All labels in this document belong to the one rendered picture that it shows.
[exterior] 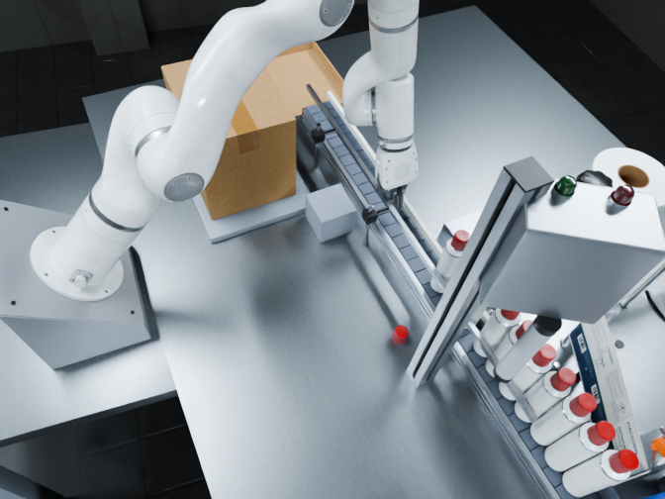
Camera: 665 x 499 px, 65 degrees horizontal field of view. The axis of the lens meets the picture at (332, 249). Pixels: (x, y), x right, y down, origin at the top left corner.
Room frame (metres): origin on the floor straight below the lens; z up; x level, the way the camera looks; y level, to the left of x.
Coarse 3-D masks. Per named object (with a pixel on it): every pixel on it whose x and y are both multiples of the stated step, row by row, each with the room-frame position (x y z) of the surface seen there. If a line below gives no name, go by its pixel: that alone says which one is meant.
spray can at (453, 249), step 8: (456, 232) 0.68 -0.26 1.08; (464, 232) 0.68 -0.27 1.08; (448, 240) 0.69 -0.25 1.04; (456, 240) 0.66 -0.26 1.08; (464, 240) 0.66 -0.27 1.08; (448, 248) 0.66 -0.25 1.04; (456, 248) 0.65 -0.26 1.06; (464, 248) 0.66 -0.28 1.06; (440, 256) 0.67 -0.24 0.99; (448, 256) 0.65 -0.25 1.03; (456, 256) 0.64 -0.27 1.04; (440, 264) 0.66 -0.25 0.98; (448, 264) 0.65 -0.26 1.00; (456, 264) 0.64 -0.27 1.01; (440, 272) 0.65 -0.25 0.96; (448, 272) 0.64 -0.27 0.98; (432, 280) 0.66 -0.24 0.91; (448, 280) 0.64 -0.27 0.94; (432, 288) 0.65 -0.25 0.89; (440, 288) 0.64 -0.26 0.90
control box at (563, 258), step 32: (576, 192) 0.46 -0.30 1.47; (608, 192) 0.46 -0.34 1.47; (640, 192) 0.47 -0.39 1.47; (512, 224) 0.43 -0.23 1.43; (544, 224) 0.40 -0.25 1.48; (576, 224) 0.40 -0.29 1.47; (608, 224) 0.41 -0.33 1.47; (640, 224) 0.41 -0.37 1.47; (512, 256) 0.39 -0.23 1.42; (544, 256) 0.38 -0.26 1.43; (576, 256) 0.38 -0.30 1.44; (608, 256) 0.38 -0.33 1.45; (640, 256) 0.38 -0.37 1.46; (480, 288) 0.41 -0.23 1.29; (512, 288) 0.38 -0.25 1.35; (544, 288) 0.38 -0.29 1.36; (576, 288) 0.38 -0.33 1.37; (608, 288) 0.38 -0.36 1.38; (576, 320) 0.38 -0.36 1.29
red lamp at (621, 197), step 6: (618, 186) 0.46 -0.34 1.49; (624, 186) 0.45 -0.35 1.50; (630, 186) 0.45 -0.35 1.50; (612, 192) 0.46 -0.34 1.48; (618, 192) 0.45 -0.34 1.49; (624, 192) 0.44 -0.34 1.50; (630, 192) 0.44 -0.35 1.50; (612, 198) 0.45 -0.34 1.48; (618, 198) 0.44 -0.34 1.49; (624, 198) 0.44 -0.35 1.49; (630, 198) 0.44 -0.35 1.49; (618, 204) 0.44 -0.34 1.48; (624, 204) 0.44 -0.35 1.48
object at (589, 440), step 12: (576, 432) 0.30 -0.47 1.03; (588, 432) 0.29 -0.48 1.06; (600, 432) 0.28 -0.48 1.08; (612, 432) 0.29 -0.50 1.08; (552, 444) 0.31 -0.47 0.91; (564, 444) 0.29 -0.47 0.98; (576, 444) 0.28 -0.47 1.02; (588, 444) 0.28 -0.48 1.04; (600, 444) 0.27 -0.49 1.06; (552, 456) 0.28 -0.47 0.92; (564, 456) 0.27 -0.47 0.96; (576, 456) 0.27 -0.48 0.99; (588, 456) 0.26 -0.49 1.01; (552, 468) 0.27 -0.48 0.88; (564, 468) 0.26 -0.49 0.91
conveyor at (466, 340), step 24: (336, 120) 1.21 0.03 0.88; (336, 144) 1.11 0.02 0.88; (384, 192) 0.94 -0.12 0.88; (384, 216) 0.86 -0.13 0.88; (408, 216) 0.87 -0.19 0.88; (408, 240) 0.79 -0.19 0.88; (408, 264) 0.73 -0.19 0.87; (480, 360) 0.48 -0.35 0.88; (504, 408) 0.38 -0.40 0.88; (528, 432) 0.34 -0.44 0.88; (552, 480) 0.25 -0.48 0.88
